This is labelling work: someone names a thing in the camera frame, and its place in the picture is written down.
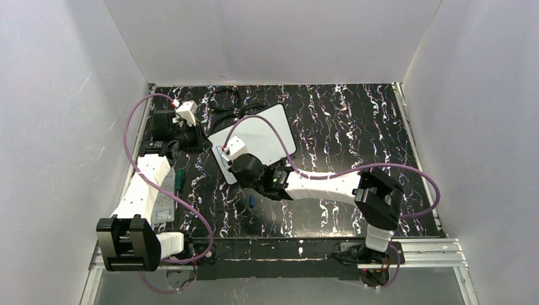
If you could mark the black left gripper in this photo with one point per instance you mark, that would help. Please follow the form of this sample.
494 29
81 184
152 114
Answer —
196 137

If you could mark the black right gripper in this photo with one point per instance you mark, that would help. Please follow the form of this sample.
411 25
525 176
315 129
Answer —
235 167

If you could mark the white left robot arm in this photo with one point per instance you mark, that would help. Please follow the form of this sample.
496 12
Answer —
127 239

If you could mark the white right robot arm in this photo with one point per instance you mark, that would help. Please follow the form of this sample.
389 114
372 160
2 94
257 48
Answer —
378 196

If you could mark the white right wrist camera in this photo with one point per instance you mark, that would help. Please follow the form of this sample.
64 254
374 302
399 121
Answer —
235 148

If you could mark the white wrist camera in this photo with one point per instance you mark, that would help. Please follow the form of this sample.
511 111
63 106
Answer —
185 111
235 148

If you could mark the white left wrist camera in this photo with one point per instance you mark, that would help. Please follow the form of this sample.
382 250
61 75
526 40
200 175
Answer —
185 111

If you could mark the green handled screwdriver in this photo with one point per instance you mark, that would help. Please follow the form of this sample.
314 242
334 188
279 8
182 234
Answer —
180 176

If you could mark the aluminium table edge rail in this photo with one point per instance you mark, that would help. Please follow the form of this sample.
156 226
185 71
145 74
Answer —
402 105

